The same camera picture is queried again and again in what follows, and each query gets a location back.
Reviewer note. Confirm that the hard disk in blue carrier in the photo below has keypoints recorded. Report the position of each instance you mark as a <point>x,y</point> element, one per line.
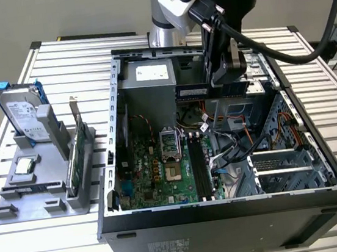
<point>21,116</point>

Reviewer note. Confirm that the grey power supply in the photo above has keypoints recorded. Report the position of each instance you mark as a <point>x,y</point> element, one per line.
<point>150,103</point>

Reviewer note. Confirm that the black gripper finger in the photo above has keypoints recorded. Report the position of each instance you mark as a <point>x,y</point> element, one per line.
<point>228,74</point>
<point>211,50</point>

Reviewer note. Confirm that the green motherboard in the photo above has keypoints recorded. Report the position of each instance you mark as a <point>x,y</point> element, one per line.
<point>164,191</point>

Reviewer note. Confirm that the grey camera with screw plug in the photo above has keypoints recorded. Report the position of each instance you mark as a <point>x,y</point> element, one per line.
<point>176,11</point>

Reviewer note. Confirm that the CPU socket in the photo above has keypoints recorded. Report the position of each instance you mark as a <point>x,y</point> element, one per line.
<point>174,171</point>

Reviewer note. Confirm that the green RAM stick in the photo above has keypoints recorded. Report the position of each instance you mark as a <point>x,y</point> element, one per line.
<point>190,92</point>

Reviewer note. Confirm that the silver CPU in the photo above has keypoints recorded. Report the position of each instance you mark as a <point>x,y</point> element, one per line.
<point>24,167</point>

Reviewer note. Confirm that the grey disk bay cage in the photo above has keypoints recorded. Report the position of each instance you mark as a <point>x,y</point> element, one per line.
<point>284,170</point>

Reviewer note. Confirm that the black RAM slot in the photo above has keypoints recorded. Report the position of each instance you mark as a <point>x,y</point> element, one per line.
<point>204,170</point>
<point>195,165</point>

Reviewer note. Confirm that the grey optical drive cage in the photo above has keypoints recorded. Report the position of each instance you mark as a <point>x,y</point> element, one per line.
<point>231,109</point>

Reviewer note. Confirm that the black case fan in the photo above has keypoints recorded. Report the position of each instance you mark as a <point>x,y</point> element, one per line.
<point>125,131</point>

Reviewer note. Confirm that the blue expansion slot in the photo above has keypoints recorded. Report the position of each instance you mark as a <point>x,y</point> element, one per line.
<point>127,189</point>

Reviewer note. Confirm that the black PC case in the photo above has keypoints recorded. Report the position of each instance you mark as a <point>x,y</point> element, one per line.
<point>201,238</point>

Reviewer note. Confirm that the black bracket between tables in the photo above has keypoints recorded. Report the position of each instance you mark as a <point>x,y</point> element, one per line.
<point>325,50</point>

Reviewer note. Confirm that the grey parts rack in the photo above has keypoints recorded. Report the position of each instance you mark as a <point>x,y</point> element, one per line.
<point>47,177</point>

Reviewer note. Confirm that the green graphics card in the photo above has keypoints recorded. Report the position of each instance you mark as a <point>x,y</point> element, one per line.
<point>79,161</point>

